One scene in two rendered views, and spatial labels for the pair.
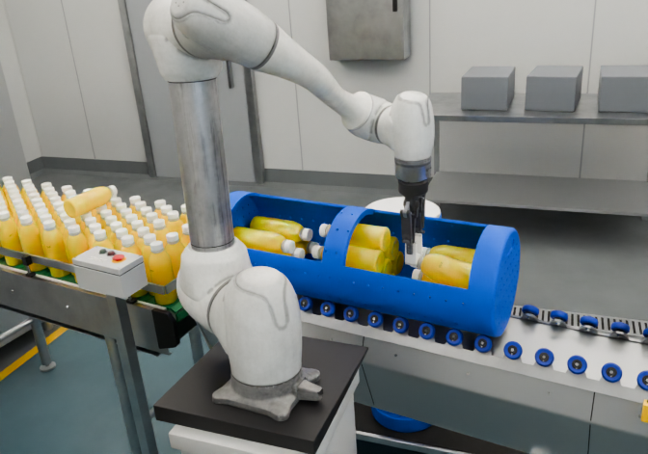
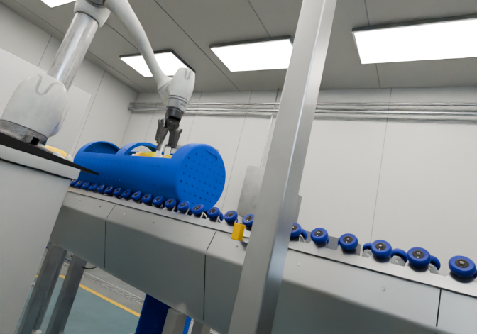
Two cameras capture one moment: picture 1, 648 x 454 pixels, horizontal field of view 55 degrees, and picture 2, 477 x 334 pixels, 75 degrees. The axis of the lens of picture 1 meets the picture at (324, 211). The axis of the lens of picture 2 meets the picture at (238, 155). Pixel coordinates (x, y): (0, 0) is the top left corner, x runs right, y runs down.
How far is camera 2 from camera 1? 1.27 m
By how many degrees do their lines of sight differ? 37
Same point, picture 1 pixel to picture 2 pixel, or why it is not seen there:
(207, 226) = (52, 71)
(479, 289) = (176, 157)
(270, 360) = (19, 106)
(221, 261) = not seen: hidden behind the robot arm
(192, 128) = (72, 29)
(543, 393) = (187, 233)
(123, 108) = not seen: hidden behind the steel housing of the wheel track
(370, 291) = (128, 167)
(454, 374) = (146, 223)
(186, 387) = not seen: outside the picture
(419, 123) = (182, 76)
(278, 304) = (45, 83)
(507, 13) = (328, 215)
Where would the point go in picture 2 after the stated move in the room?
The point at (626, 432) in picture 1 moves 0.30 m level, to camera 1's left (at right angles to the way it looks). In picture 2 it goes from (224, 259) to (130, 234)
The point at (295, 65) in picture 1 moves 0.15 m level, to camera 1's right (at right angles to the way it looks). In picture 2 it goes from (123, 8) to (155, 12)
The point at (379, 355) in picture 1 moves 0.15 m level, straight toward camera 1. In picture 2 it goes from (116, 214) to (94, 210)
